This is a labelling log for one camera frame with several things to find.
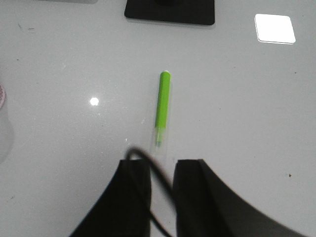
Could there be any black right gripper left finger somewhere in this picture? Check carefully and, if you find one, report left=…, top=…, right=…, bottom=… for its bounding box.
left=71, top=159, right=151, bottom=237

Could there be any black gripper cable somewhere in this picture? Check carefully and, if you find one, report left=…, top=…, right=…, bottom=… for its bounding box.
left=124, top=147, right=176, bottom=237

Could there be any black mouse pad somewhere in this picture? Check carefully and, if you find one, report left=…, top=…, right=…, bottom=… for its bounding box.
left=124, top=0, right=215, bottom=26

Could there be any green highlighter pen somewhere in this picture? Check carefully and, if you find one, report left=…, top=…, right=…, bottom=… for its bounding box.
left=154, top=71, right=171, bottom=154

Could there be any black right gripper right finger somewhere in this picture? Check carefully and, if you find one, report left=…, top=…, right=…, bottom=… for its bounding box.
left=173, top=159, right=300, bottom=237

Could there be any pink mesh pen holder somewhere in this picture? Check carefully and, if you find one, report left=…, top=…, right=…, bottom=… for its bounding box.
left=0, top=84, right=6, bottom=109

